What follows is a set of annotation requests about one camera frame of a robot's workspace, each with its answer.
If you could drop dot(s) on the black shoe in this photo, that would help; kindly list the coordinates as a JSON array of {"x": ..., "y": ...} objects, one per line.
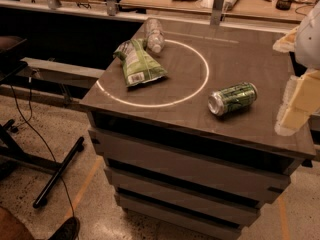
[{"x": 68, "y": 230}]

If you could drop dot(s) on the green chip bag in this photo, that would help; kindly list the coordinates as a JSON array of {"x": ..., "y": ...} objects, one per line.
[{"x": 137, "y": 65}]

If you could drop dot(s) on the clear plastic water bottle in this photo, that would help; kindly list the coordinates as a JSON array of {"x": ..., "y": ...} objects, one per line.
[{"x": 154, "y": 35}]

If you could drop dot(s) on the black chair base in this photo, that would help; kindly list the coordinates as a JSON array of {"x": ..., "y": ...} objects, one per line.
[{"x": 10, "y": 150}]

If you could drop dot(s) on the grey drawer cabinet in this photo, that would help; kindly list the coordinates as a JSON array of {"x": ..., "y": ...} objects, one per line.
[{"x": 169, "y": 157}]

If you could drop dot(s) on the black round cup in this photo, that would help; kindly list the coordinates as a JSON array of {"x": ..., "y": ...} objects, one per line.
[{"x": 284, "y": 4}]

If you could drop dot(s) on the green soda can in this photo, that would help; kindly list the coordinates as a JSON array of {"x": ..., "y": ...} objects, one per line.
[{"x": 232, "y": 98}]

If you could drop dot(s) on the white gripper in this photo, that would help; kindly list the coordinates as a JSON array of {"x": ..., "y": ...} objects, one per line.
[{"x": 309, "y": 41}]

